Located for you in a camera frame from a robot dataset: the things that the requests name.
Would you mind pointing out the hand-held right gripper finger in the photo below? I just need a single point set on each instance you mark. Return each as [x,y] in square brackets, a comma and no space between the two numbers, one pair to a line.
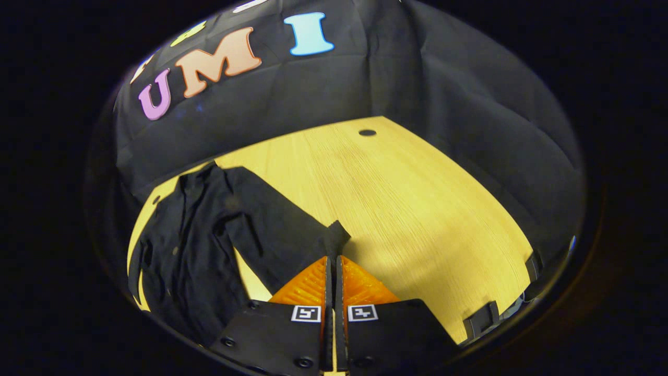
[340,313]
[328,292]

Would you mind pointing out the black table edge clamp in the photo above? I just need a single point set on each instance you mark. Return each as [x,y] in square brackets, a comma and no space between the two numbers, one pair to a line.
[482,319]
[533,267]

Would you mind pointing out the black button shirt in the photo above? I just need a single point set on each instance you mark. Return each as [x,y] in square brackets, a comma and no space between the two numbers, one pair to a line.
[193,250]

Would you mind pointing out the black backdrop cloth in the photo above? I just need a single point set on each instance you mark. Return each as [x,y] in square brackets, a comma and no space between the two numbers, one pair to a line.
[365,78]

